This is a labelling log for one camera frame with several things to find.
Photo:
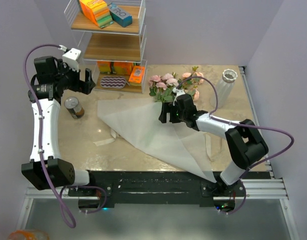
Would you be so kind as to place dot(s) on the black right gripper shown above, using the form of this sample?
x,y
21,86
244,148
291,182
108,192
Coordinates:
x,y
166,108

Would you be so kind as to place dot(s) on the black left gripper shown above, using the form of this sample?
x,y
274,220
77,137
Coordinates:
x,y
85,86

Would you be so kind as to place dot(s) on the white bouquet wrapping paper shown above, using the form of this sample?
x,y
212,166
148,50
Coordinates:
x,y
137,121

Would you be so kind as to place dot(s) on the pink rose stem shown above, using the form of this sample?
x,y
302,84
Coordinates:
x,y
191,86

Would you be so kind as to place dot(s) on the cream printed ribbon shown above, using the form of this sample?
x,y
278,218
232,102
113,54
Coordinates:
x,y
213,144

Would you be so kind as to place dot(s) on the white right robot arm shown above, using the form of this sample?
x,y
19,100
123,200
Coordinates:
x,y
245,143

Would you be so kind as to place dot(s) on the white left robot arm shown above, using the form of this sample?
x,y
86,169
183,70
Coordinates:
x,y
53,77

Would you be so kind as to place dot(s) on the white ribbed vase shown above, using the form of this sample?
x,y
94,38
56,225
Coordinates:
x,y
225,85

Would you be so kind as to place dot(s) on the purple wavy scrub pad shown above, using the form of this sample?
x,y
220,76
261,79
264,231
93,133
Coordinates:
x,y
114,82

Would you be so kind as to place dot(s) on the orange sponge box left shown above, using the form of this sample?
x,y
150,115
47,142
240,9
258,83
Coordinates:
x,y
105,67

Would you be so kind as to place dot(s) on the orange sponge box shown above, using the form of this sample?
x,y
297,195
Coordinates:
x,y
122,68
105,67
136,76

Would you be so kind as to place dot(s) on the brown tin can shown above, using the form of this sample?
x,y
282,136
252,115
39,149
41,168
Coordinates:
x,y
74,107

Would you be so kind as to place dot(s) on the pink rose bunch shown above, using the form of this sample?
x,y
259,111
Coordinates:
x,y
161,87

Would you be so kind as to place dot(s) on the orange sponge box middle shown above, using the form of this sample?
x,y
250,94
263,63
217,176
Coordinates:
x,y
122,68

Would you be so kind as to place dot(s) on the orange sponge box right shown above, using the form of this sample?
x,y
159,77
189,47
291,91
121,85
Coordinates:
x,y
136,76

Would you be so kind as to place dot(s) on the orange sponge pack top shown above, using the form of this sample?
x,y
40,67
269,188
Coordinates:
x,y
97,11

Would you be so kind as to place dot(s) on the blue RIO box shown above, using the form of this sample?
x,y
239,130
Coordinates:
x,y
119,15

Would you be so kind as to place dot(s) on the orange plastic bottle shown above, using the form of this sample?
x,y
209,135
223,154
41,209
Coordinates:
x,y
29,234

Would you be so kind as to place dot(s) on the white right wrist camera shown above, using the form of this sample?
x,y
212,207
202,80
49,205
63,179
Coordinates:
x,y
177,92

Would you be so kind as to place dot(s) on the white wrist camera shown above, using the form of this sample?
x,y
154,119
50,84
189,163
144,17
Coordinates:
x,y
71,58
177,92

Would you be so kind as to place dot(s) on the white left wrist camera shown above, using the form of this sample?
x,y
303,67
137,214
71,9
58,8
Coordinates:
x,y
71,58

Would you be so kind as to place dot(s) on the white wire wooden shelf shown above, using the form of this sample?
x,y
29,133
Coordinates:
x,y
112,43

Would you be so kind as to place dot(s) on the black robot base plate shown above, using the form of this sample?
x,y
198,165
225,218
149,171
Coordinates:
x,y
156,188

